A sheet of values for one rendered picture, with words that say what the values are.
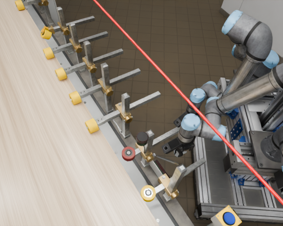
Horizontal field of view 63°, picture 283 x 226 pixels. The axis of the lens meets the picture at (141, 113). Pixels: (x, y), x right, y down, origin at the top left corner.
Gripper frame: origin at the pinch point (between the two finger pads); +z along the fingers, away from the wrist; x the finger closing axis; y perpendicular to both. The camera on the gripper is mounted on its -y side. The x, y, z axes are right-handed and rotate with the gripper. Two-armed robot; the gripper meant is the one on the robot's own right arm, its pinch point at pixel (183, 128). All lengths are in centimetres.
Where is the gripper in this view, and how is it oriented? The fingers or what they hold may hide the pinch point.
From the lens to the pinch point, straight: 156.6
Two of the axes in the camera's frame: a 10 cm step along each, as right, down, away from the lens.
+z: -0.5, 5.8, 8.1
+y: 8.4, -4.1, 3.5
